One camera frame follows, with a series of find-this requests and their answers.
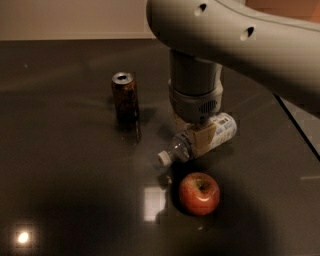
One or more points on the clear plastic water bottle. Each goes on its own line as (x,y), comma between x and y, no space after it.
(181,147)

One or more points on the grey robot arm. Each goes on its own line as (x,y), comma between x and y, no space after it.
(280,53)

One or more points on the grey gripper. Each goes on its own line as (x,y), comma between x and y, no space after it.
(193,105)

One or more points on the brown soda can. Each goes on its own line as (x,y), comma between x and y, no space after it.
(124,89)

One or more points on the red apple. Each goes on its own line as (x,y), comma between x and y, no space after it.
(199,194)

